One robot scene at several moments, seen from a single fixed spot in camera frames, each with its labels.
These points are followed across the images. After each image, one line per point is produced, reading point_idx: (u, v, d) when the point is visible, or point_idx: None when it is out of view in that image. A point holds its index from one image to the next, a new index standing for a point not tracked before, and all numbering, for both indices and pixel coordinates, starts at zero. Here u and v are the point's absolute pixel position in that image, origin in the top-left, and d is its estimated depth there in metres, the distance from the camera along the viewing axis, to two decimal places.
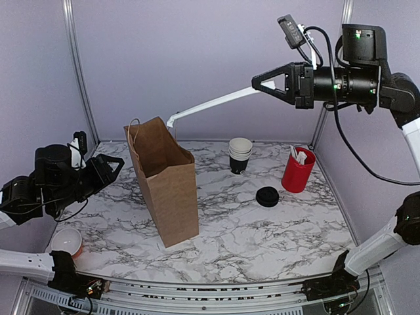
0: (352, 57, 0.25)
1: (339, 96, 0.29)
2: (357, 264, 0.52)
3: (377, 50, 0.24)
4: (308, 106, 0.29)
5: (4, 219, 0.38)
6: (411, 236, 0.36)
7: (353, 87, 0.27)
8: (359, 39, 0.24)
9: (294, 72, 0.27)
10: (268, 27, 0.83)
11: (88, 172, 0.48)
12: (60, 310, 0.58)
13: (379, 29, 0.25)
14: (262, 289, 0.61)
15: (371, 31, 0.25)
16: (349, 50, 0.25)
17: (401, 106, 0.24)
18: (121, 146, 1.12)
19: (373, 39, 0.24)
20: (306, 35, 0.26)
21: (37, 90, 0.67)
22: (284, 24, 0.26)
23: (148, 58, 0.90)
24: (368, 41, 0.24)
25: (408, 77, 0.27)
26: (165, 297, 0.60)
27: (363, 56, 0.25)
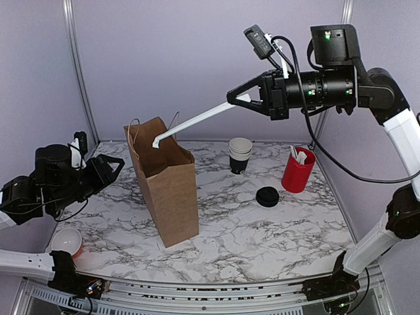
0: (326, 60, 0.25)
1: (315, 101, 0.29)
2: (356, 264, 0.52)
3: (349, 49, 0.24)
4: (284, 116, 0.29)
5: (4, 219, 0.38)
6: (403, 231, 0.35)
7: (328, 90, 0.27)
8: (330, 39, 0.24)
9: (266, 84, 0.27)
10: (268, 27, 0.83)
11: (88, 172, 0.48)
12: (59, 310, 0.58)
13: (349, 26, 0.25)
14: (262, 289, 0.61)
15: (340, 30, 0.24)
16: (320, 52, 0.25)
17: (380, 102, 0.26)
18: (121, 146, 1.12)
19: (343, 37, 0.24)
20: (275, 43, 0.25)
21: (37, 90, 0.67)
22: (251, 35, 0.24)
23: (148, 58, 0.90)
24: (338, 41, 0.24)
25: (384, 73, 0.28)
26: (165, 297, 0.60)
27: (336, 57, 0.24)
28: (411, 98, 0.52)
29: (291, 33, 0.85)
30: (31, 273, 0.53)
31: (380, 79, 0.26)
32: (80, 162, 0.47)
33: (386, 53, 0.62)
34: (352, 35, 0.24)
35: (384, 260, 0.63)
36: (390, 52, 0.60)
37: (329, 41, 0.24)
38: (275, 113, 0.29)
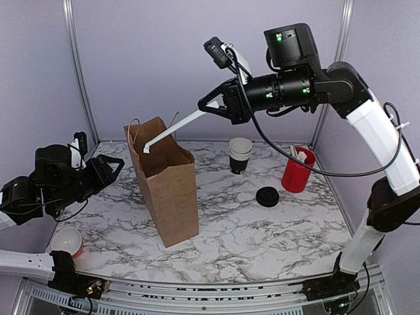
0: (283, 60, 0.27)
1: (276, 101, 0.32)
2: (353, 263, 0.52)
3: (303, 48, 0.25)
4: (245, 120, 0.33)
5: (4, 220, 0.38)
6: (382, 224, 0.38)
7: (286, 90, 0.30)
8: (282, 41, 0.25)
9: (227, 92, 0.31)
10: (269, 27, 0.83)
11: (88, 172, 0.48)
12: (60, 310, 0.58)
13: (302, 24, 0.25)
14: (262, 289, 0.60)
15: (293, 29, 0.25)
16: (277, 52, 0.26)
17: (340, 95, 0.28)
18: (121, 146, 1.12)
19: (295, 37, 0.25)
20: (230, 52, 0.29)
21: (37, 90, 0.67)
22: (209, 48, 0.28)
23: (149, 58, 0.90)
24: (291, 42, 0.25)
25: (347, 66, 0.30)
26: (165, 297, 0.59)
27: (291, 56, 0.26)
28: (410, 98, 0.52)
29: None
30: (31, 273, 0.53)
31: (340, 73, 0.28)
32: (81, 163, 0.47)
33: (387, 53, 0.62)
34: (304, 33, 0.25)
35: (384, 260, 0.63)
36: (391, 52, 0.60)
37: (282, 42, 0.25)
38: (235, 119, 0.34)
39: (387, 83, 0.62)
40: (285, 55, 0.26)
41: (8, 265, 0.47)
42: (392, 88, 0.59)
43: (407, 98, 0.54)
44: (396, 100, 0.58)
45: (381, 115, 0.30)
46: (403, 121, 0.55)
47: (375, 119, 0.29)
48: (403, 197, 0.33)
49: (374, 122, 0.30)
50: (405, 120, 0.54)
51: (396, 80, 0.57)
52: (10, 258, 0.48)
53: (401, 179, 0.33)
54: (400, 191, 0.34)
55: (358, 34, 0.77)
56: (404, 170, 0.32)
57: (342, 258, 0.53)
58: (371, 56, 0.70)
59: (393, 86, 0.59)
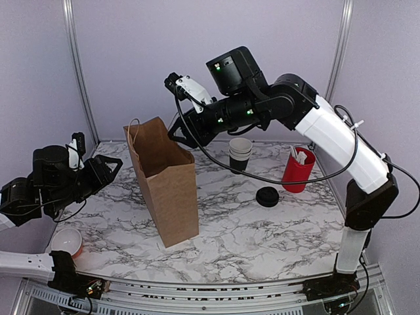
0: (230, 80, 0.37)
1: (229, 121, 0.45)
2: (352, 263, 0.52)
3: (239, 70, 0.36)
4: (203, 141, 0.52)
5: (4, 220, 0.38)
6: (357, 224, 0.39)
7: (233, 111, 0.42)
8: (223, 67, 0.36)
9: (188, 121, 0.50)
10: (269, 27, 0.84)
11: (86, 172, 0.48)
12: (60, 310, 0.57)
13: (238, 52, 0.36)
14: (262, 289, 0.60)
15: (230, 58, 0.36)
16: (224, 75, 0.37)
17: (284, 110, 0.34)
18: (121, 146, 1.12)
19: (231, 62, 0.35)
20: (180, 86, 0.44)
21: (37, 91, 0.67)
22: (168, 84, 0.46)
23: (149, 58, 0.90)
24: (230, 66, 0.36)
25: (296, 81, 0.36)
26: (165, 297, 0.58)
27: (233, 76, 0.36)
28: (409, 98, 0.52)
29: (291, 33, 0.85)
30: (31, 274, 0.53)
31: (281, 88, 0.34)
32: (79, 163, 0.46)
33: (387, 53, 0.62)
34: (239, 59, 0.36)
35: (383, 260, 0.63)
36: (392, 52, 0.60)
37: (222, 69, 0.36)
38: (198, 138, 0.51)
39: (388, 83, 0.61)
40: (227, 77, 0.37)
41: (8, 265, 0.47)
42: (393, 88, 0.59)
43: (407, 98, 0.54)
44: (396, 100, 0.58)
45: (329, 119, 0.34)
46: (403, 120, 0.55)
47: (322, 123, 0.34)
48: (374, 195, 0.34)
49: (324, 126, 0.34)
50: (404, 120, 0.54)
51: (396, 79, 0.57)
52: (9, 259, 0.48)
53: (368, 177, 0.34)
54: (368, 188, 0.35)
55: (357, 34, 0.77)
56: (367, 168, 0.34)
57: (341, 260, 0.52)
58: (371, 56, 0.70)
59: (393, 86, 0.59)
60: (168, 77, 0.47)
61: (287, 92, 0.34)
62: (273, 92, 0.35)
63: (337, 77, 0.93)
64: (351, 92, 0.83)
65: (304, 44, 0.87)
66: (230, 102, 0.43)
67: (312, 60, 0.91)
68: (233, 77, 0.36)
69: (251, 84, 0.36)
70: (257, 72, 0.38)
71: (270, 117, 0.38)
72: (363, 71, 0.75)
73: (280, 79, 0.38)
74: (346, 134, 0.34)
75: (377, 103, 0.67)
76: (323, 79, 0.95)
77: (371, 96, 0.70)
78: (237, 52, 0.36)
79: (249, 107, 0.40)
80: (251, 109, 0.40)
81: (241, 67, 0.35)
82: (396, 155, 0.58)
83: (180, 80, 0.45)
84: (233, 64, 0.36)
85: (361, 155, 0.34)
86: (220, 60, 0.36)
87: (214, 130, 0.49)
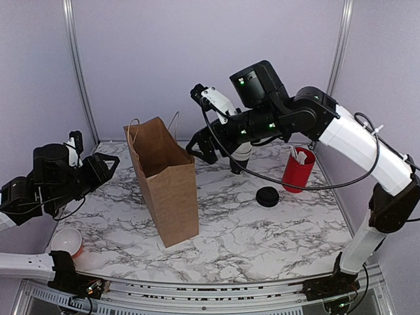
0: (252, 92, 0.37)
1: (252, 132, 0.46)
2: (354, 264, 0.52)
3: (262, 83, 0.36)
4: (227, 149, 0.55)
5: (4, 220, 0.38)
6: (386, 226, 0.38)
7: (256, 123, 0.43)
8: (247, 81, 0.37)
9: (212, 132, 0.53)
10: (269, 27, 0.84)
11: (85, 170, 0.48)
12: (60, 310, 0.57)
13: (260, 66, 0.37)
14: (262, 289, 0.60)
15: (253, 72, 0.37)
16: (247, 88, 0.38)
17: (306, 123, 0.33)
18: (121, 146, 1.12)
19: (255, 76, 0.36)
20: (206, 98, 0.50)
21: (37, 92, 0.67)
22: (194, 96, 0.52)
23: (149, 58, 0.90)
24: (252, 80, 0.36)
25: (317, 94, 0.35)
26: (165, 297, 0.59)
27: (257, 90, 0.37)
28: (410, 98, 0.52)
29: (291, 33, 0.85)
30: (33, 274, 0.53)
31: (303, 101, 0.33)
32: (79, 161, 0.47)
33: (387, 54, 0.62)
34: (261, 73, 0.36)
35: (383, 260, 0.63)
36: (392, 52, 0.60)
37: (245, 83, 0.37)
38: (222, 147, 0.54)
39: (388, 83, 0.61)
40: (250, 91, 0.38)
41: (9, 266, 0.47)
42: (393, 88, 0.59)
43: (407, 99, 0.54)
44: (397, 100, 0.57)
45: (352, 127, 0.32)
46: (404, 121, 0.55)
47: (346, 133, 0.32)
48: (399, 196, 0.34)
49: (348, 135, 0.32)
50: (405, 120, 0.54)
51: (396, 79, 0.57)
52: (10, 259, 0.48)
53: (392, 179, 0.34)
54: (394, 190, 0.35)
55: (358, 35, 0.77)
56: (392, 171, 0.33)
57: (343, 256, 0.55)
58: (371, 56, 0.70)
59: (393, 86, 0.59)
60: (193, 88, 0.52)
61: (310, 106, 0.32)
62: (294, 105, 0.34)
63: (337, 77, 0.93)
64: (351, 92, 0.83)
65: (304, 44, 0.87)
66: (253, 115, 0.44)
67: (311, 60, 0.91)
68: (256, 91, 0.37)
69: (274, 97, 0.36)
70: (279, 85, 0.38)
71: (293, 130, 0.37)
72: (363, 71, 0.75)
73: (301, 90, 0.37)
74: (369, 140, 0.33)
75: (377, 104, 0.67)
76: (323, 79, 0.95)
77: (371, 96, 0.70)
78: (260, 66, 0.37)
79: (271, 119, 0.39)
80: (273, 122, 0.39)
81: (265, 81, 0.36)
82: None
83: (205, 90, 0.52)
84: (257, 78, 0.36)
85: (382, 159, 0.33)
86: (244, 74, 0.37)
87: (237, 140, 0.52)
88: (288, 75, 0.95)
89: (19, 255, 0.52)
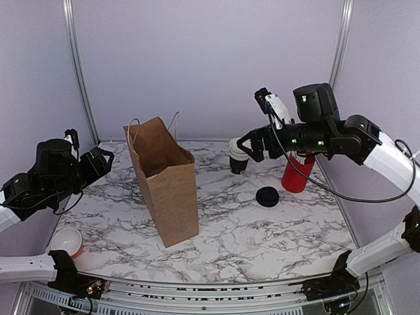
0: (309, 112, 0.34)
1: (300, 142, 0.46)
2: (362, 268, 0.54)
3: (323, 105, 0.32)
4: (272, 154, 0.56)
5: (9, 216, 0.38)
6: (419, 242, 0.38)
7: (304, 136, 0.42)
8: (306, 100, 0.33)
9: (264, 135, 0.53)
10: (269, 27, 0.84)
11: (83, 165, 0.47)
12: (60, 310, 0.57)
13: (325, 85, 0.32)
14: (262, 289, 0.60)
15: (316, 90, 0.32)
16: (305, 107, 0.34)
17: (354, 150, 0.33)
18: (121, 146, 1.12)
19: (318, 97, 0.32)
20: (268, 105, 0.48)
21: (37, 92, 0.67)
22: (258, 98, 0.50)
23: (149, 58, 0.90)
24: (314, 100, 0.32)
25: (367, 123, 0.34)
26: (165, 297, 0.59)
27: (314, 111, 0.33)
28: (409, 99, 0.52)
29: (291, 33, 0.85)
30: (35, 276, 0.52)
31: (354, 130, 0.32)
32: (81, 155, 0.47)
33: (387, 54, 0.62)
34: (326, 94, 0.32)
35: None
36: (392, 52, 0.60)
37: (307, 102, 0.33)
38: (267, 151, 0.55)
39: (388, 83, 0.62)
40: (311, 111, 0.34)
41: (11, 268, 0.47)
42: (393, 88, 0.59)
43: (407, 99, 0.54)
44: (397, 100, 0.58)
45: (393, 153, 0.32)
46: (404, 121, 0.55)
47: (386, 158, 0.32)
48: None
49: (388, 159, 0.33)
50: (405, 120, 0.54)
51: (397, 79, 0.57)
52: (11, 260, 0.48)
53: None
54: None
55: (358, 35, 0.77)
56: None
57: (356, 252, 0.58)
58: (371, 56, 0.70)
59: (393, 86, 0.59)
60: (258, 90, 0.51)
61: (359, 136, 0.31)
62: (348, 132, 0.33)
63: (337, 77, 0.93)
64: (351, 92, 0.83)
65: (304, 44, 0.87)
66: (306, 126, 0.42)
67: (311, 60, 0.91)
68: (317, 112, 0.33)
69: (331, 122, 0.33)
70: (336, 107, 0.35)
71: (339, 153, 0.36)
72: (363, 71, 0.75)
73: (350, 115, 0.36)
74: (405, 162, 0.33)
75: (377, 103, 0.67)
76: (323, 79, 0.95)
77: (371, 96, 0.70)
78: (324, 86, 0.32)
79: (321, 138, 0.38)
80: (323, 141, 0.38)
81: (327, 104, 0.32)
82: None
83: (270, 96, 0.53)
84: (319, 99, 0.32)
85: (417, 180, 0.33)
86: (308, 92, 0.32)
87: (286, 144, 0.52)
88: (288, 75, 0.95)
89: (20, 258, 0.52)
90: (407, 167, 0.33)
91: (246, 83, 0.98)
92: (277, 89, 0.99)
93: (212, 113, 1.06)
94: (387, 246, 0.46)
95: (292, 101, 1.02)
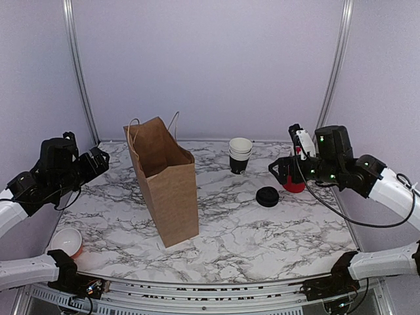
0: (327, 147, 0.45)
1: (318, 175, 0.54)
2: (364, 272, 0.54)
3: (336, 144, 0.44)
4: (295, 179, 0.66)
5: (18, 212, 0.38)
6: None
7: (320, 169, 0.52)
8: (323, 139, 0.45)
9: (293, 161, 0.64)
10: (269, 27, 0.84)
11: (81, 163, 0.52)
12: (59, 310, 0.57)
13: (342, 128, 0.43)
14: (262, 289, 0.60)
15: (333, 131, 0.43)
16: (323, 144, 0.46)
17: (354, 182, 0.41)
18: (121, 146, 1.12)
19: (333, 136, 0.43)
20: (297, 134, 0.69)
21: (37, 92, 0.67)
22: (291, 130, 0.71)
23: (149, 58, 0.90)
24: (329, 139, 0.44)
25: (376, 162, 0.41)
26: (165, 297, 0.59)
27: (330, 147, 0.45)
28: (410, 99, 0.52)
29: (291, 33, 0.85)
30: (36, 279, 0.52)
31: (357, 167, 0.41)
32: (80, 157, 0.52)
33: (387, 54, 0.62)
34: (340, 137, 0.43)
35: None
36: (392, 52, 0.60)
37: (324, 140, 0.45)
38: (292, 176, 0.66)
39: (388, 83, 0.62)
40: (328, 148, 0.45)
41: (14, 269, 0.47)
42: (393, 88, 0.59)
43: (407, 99, 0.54)
44: (397, 100, 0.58)
45: (390, 183, 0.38)
46: (404, 121, 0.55)
47: (382, 187, 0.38)
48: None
49: (384, 188, 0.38)
50: (405, 120, 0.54)
51: (398, 79, 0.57)
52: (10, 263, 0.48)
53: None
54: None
55: (358, 35, 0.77)
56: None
57: (363, 256, 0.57)
58: (371, 56, 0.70)
59: (393, 86, 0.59)
60: (293, 126, 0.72)
61: (361, 172, 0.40)
62: (355, 168, 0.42)
63: (337, 76, 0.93)
64: (351, 92, 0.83)
65: (304, 44, 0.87)
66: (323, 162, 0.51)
67: (311, 60, 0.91)
68: (331, 149, 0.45)
69: (340, 158, 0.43)
70: (349, 149, 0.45)
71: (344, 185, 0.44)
72: (363, 71, 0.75)
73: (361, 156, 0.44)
74: (404, 191, 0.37)
75: (377, 103, 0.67)
76: (323, 78, 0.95)
77: (371, 96, 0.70)
78: (342, 130, 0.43)
79: (333, 172, 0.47)
80: (335, 175, 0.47)
81: (339, 144, 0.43)
82: (396, 156, 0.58)
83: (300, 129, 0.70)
84: (333, 138, 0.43)
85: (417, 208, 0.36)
86: (325, 132, 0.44)
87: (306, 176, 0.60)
88: (288, 75, 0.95)
89: (20, 260, 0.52)
90: (405, 196, 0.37)
91: (246, 83, 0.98)
92: (277, 89, 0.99)
93: (212, 113, 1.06)
94: (396, 260, 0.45)
95: (293, 101, 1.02)
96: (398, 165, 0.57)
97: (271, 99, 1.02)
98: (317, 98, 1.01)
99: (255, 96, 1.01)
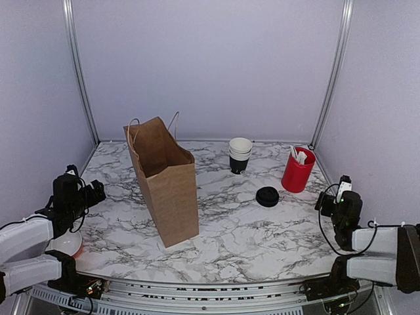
0: (344, 207, 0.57)
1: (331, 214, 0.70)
2: (359, 272, 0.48)
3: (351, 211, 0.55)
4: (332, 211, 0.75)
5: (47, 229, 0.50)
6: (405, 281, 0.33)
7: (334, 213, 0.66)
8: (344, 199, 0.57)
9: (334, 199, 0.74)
10: (269, 26, 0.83)
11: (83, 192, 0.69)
12: (59, 310, 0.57)
13: (359, 201, 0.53)
14: (262, 289, 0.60)
15: (354, 200, 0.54)
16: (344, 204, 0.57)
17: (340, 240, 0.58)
18: (121, 146, 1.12)
19: (352, 204, 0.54)
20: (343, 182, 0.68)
21: (38, 93, 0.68)
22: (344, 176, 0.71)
23: (149, 58, 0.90)
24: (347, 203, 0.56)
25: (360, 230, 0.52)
26: (165, 297, 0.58)
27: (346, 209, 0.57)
28: (410, 99, 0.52)
29: (291, 33, 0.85)
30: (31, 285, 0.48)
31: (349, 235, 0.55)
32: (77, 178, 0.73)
33: (387, 54, 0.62)
34: (354, 207, 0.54)
35: None
36: (392, 51, 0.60)
37: (344, 201, 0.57)
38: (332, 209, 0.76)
39: (388, 84, 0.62)
40: (344, 207, 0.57)
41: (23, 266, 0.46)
42: (394, 89, 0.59)
43: (407, 99, 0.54)
44: (397, 100, 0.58)
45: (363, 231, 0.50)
46: (404, 121, 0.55)
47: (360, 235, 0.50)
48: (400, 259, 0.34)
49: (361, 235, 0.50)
50: (405, 120, 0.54)
51: (398, 79, 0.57)
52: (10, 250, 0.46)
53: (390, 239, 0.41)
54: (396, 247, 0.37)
55: (358, 34, 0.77)
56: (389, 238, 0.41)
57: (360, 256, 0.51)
58: (371, 56, 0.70)
59: (393, 86, 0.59)
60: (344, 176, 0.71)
61: (348, 236, 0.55)
62: (345, 232, 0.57)
63: (337, 75, 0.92)
64: (351, 92, 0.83)
65: (304, 44, 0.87)
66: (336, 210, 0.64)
67: (311, 60, 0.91)
68: (344, 209, 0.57)
69: (344, 221, 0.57)
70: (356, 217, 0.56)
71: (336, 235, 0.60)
72: (363, 71, 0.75)
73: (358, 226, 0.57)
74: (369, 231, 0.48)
75: (378, 103, 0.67)
76: (323, 78, 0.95)
77: (372, 96, 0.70)
78: (359, 201, 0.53)
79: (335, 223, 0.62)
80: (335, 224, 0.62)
81: (350, 211, 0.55)
82: (396, 155, 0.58)
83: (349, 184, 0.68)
84: (348, 203, 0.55)
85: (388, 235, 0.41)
86: (346, 197, 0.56)
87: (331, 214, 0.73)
88: (288, 75, 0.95)
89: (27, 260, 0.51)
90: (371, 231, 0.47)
91: (245, 83, 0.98)
92: (277, 89, 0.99)
93: (212, 113, 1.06)
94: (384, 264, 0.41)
95: (292, 101, 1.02)
96: (398, 165, 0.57)
97: (271, 99, 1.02)
98: (317, 98, 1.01)
99: (254, 96, 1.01)
